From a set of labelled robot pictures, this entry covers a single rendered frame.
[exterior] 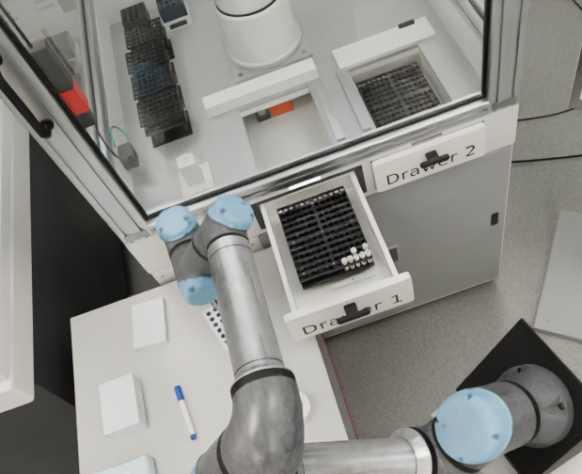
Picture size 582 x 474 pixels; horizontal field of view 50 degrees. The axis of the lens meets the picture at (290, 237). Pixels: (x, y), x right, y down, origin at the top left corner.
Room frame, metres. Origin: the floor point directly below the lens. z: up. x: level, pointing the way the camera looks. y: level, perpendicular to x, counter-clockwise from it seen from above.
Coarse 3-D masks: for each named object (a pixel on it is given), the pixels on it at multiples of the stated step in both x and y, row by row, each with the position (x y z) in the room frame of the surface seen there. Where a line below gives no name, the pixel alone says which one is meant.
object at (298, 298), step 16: (352, 176) 0.96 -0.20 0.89; (304, 192) 0.98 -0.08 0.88; (320, 192) 0.98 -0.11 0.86; (336, 192) 0.98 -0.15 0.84; (352, 192) 0.96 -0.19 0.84; (272, 208) 0.99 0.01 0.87; (368, 208) 0.85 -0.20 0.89; (272, 224) 0.97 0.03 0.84; (368, 224) 0.85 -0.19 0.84; (272, 240) 0.88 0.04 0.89; (368, 240) 0.81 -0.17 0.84; (288, 256) 0.86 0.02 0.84; (384, 256) 0.72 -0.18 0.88; (288, 272) 0.81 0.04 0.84; (384, 272) 0.71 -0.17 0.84; (288, 288) 0.74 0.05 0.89; (320, 288) 0.74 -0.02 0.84; (352, 288) 0.70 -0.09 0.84; (304, 304) 0.71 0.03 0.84
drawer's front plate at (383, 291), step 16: (368, 288) 0.64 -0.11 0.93; (384, 288) 0.63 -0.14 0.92; (400, 288) 0.62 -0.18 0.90; (320, 304) 0.65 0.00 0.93; (336, 304) 0.63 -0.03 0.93; (368, 304) 0.63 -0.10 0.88; (384, 304) 0.63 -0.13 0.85; (400, 304) 0.62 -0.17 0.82; (288, 320) 0.64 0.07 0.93; (304, 320) 0.64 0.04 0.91; (320, 320) 0.64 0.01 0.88; (304, 336) 0.64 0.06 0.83
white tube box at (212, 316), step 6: (204, 312) 0.82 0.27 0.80; (210, 312) 0.82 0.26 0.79; (216, 312) 0.81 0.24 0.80; (210, 318) 0.80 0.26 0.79; (216, 318) 0.80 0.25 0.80; (210, 324) 0.78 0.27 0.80; (216, 324) 0.79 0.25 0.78; (216, 330) 0.76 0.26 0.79; (222, 330) 0.76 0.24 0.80; (216, 336) 0.75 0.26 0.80; (222, 336) 0.75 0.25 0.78; (222, 342) 0.73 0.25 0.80; (228, 354) 0.71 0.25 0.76
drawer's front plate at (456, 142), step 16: (464, 128) 0.94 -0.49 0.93; (480, 128) 0.92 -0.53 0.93; (432, 144) 0.93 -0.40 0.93; (448, 144) 0.93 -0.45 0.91; (464, 144) 0.92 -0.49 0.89; (480, 144) 0.92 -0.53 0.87; (384, 160) 0.94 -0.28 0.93; (400, 160) 0.93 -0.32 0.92; (416, 160) 0.93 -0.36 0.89; (448, 160) 0.93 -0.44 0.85; (464, 160) 0.92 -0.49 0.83; (384, 176) 0.94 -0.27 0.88; (400, 176) 0.93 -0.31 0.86; (416, 176) 0.93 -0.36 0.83
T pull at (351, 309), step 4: (348, 304) 0.63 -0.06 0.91; (352, 304) 0.63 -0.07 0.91; (344, 308) 0.62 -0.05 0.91; (348, 308) 0.62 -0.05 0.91; (352, 308) 0.62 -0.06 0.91; (356, 308) 0.61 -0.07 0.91; (364, 308) 0.60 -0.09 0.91; (368, 308) 0.60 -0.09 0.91; (348, 312) 0.61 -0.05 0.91; (352, 312) 0.61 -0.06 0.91; (356, 312) 0.60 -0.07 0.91; (360, 312) 0.60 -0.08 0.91; (364, 312) 0.60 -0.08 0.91; (368, 312) 0.59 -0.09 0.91; (344, 316) 0.61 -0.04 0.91; (348, 316) 0.60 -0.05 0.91; (352, 316) 0.60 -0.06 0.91; (356, 316) 0.59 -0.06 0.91; (360, 316) 0.59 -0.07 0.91; (340, 320) 0.60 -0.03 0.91; (344, 320) 0.60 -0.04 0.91; (348, 320) 0.60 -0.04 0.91; (352, 320) 0.60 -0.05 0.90
